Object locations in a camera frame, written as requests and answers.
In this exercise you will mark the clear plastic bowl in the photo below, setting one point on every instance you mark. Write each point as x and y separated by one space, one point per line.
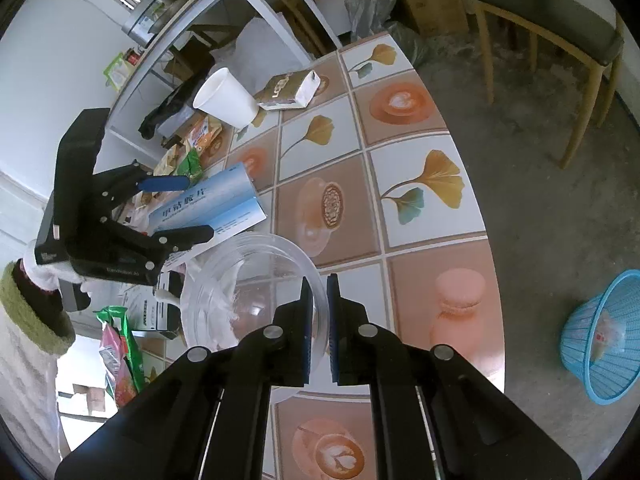
225 285

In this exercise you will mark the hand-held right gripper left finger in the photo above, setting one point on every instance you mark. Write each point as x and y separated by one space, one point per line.
305 350

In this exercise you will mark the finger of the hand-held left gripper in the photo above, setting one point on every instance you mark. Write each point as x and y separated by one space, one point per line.
190 234
165 183

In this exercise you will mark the white plastic bag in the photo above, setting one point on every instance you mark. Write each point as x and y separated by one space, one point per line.
260 45

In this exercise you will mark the round metal pot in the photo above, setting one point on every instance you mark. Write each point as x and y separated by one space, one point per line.
145 20

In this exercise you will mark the grey plastic bag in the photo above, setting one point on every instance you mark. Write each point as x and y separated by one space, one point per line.
375 0

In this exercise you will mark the green red snack bag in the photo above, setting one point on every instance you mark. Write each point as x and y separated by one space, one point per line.
131 340

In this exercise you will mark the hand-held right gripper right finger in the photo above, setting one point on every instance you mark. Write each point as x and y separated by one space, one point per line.
334 340

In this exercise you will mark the small dark jar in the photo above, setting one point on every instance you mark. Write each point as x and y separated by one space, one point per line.
133 57

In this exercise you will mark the yellow snack packet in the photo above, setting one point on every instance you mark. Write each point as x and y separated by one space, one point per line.
166 161

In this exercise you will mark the black cloth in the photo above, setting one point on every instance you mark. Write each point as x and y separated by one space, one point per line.
165 110

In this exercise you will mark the person's left hand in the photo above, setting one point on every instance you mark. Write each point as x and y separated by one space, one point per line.
37 266

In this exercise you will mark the blue plastic basket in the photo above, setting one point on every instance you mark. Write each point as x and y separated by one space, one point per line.
580 355

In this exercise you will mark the small gold white box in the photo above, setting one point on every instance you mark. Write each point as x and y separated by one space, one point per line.
285 90

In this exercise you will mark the cardboard box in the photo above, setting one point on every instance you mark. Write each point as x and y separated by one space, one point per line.
432 7

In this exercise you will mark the wooden chair with black seat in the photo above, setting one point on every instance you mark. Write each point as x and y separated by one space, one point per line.
550 15

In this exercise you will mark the white paper cup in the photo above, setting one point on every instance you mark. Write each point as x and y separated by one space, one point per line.
225 97

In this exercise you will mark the small green packet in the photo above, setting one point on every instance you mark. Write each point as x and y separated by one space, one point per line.
189 165

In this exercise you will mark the blue white medicine box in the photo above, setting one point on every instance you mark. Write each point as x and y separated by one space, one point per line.
210 205

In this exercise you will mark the table with patterned tablecloth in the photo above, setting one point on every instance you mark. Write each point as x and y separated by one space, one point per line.
410 280

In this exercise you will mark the white side table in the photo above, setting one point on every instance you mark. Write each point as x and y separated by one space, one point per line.
190 7

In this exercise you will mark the orange snack packet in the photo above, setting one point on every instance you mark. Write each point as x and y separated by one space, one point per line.
202 132

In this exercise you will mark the green white packet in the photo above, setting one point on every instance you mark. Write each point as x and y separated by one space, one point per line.
117 71

